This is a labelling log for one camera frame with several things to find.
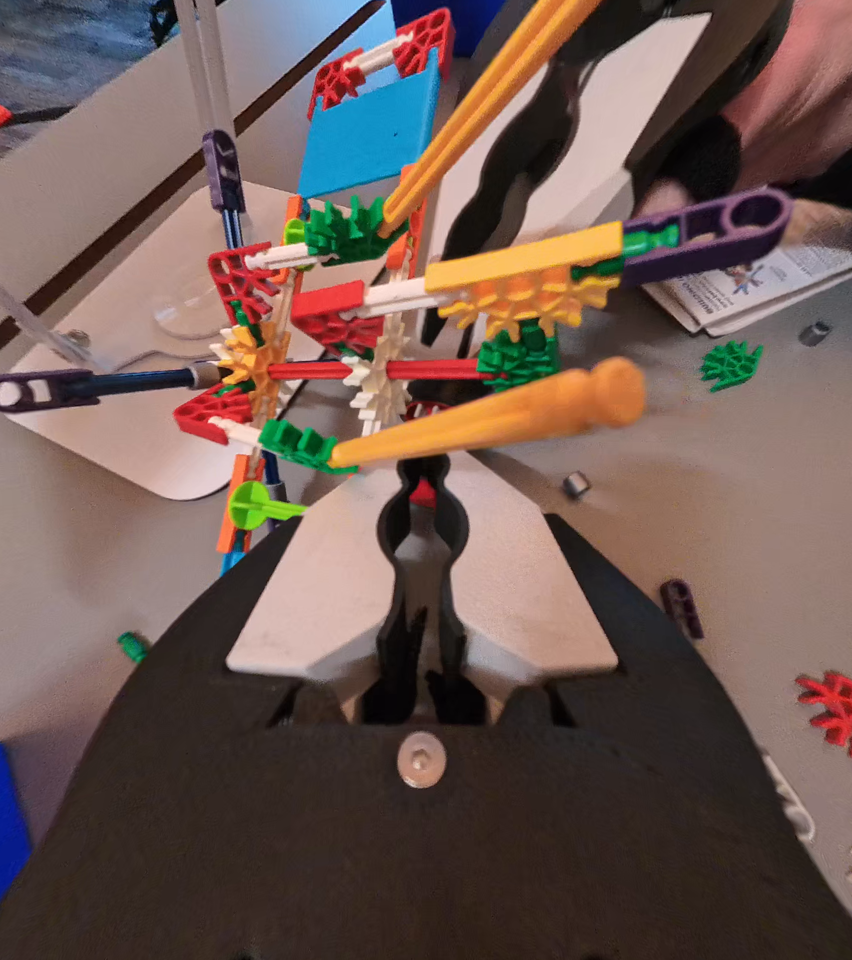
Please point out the printed instruction booklet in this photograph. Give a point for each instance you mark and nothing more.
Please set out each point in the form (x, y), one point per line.
(771, 292)

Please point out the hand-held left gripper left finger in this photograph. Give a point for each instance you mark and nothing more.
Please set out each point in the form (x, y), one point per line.
(321, 600)

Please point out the colourful construction toy model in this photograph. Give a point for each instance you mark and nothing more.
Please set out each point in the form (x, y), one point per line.
(373, 322)

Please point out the red toy connector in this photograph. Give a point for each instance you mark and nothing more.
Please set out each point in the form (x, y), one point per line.
(842, 712)

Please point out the person's right hand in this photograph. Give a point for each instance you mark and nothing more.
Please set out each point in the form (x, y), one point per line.
(831, 82)

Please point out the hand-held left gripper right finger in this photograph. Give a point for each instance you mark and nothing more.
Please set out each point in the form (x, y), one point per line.
(523, 600)

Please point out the small green toy piece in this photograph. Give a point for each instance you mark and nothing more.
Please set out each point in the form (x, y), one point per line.
(133, 648)

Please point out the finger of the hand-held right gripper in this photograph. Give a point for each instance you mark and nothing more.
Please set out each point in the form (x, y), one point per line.
(444, 217)
(621, 112)

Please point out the purple toy clip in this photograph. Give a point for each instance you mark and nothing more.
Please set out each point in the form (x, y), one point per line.
(682, 609)

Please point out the green toy connector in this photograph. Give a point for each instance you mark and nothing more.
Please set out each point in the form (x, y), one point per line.
(730, 366)

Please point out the small grey toy spacer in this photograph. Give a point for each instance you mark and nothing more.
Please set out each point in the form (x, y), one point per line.
(577, 485)
(814, 333)

